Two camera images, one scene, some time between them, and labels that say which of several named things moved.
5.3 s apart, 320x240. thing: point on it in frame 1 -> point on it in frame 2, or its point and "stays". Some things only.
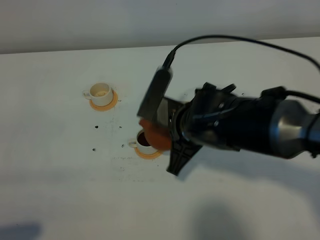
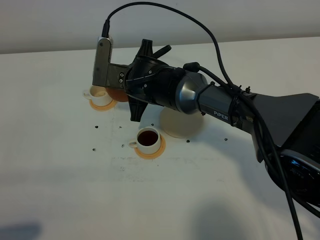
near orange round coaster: x=148 y=156 stays
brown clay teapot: x=156 y=135 -> x=117 y=93
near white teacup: x=141 y=144 stays
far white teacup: x=100 y=94 stays
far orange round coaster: x=104 y=108 stays
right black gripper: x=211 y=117 -> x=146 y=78
